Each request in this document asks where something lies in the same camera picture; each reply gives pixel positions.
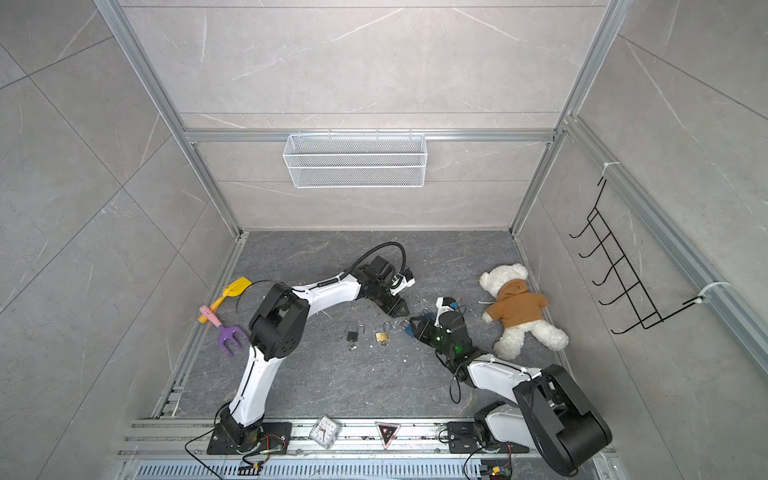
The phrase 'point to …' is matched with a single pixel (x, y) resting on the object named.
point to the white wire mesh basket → (356, 160)
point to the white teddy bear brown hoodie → (518, 311)
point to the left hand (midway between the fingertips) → (404, 302)
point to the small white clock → (325, 432)
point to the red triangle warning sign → (386, 432)
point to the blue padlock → (408, 328)
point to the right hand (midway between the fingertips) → (412, 319)
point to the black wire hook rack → (636, 294)
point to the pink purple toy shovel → (226, 333)
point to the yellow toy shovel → (234, 289)
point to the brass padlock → (383, 336)
